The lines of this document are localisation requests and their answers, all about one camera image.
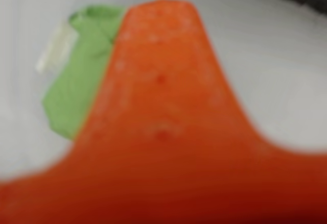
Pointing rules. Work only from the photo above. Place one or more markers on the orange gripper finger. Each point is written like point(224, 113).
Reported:
point(163, 81)

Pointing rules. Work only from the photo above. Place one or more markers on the green paper rubbish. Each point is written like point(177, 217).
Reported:
point(76, 81)

